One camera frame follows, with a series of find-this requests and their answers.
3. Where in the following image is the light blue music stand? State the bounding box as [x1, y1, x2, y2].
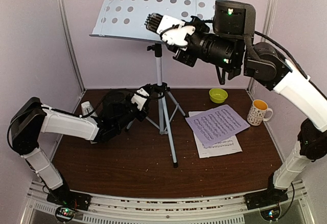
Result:
[91, 0, 209, 167]

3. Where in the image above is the purple sheet music page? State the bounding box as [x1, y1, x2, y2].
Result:
[186, 104, 250, 148]

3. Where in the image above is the white sheet music page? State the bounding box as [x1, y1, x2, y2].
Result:
[188, 110, 243, 159]

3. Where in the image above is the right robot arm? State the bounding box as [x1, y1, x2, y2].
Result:
[145, 0, 326, 205]

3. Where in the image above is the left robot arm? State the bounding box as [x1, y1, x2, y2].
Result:
[7, 86, 153, 206]

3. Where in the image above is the yellow-green bowl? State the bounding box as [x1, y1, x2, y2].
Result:
[209, 88, 228, 104]

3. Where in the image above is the grey metronome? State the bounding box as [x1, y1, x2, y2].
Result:
[81, 101, 93, 116]

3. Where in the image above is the patterned white mug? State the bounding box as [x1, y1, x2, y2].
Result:
[247, 99, 273, 126]

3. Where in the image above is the right aluminium corner post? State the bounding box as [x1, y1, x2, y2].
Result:
[246, 0, 279, 93]

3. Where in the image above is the aluminium corner post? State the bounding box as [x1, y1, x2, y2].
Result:
[57, 0, 86, 93]
[246, 0, 279, 93]

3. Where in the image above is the aluminium front rail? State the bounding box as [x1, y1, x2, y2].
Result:
[21, 179, 316, 224]

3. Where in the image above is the left aluminium corner post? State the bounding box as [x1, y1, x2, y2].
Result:
[57, 0, 86, 93]

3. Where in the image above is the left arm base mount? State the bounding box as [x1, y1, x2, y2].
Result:
[46, 191, 91, 211]

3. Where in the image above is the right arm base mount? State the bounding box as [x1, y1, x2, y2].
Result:
[244, 191, 288, 210]

